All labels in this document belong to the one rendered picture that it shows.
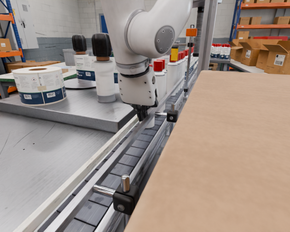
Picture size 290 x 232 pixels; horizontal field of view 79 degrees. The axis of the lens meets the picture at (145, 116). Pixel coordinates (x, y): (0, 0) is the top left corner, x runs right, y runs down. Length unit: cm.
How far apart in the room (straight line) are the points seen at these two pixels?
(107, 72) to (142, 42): 50
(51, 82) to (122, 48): 57
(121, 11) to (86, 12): 899
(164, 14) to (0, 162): 58
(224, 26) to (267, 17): 155
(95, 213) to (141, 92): 28
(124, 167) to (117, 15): 32
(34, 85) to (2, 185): 46
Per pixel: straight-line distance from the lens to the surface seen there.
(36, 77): 89
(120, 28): 37
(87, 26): 933
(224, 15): 859
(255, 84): 18
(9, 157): 68
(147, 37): 32
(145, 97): 46
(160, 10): 33
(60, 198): 36
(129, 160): 45
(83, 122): 74
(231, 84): 17
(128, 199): 25
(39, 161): 61
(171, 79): 91
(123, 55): 40
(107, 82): 82
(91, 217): 35
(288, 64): 238
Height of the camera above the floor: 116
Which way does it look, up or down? 24 degrees down
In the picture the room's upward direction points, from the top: straight up
